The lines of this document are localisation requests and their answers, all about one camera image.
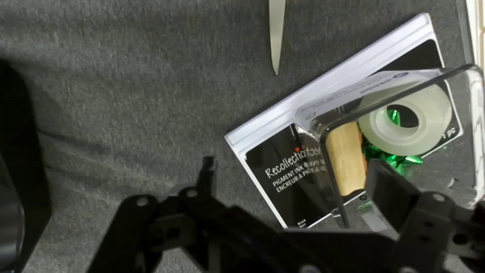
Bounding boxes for grey cloth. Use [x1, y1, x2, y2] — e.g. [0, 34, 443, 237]
[0, 0, 485, 273]

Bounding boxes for cork stopper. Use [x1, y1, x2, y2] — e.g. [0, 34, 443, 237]
[324, 120, 368, 197]

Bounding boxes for clear tape roll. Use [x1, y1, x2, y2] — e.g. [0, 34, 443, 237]
[354, 82, 452, 158]

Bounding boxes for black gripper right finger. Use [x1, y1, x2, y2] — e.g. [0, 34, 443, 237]
[365, 158, 485, 273]

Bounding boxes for green gift bow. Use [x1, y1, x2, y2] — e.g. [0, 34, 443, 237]
[360, 108, 425, 179]

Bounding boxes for black ink pad package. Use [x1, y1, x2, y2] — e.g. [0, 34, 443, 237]
[224, 12, 463, 231]

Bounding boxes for green and blue scissors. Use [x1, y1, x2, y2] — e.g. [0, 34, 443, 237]
[266, 0, 287, 76]

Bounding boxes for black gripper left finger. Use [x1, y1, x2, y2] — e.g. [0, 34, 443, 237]
[87, 155, 284, 273]

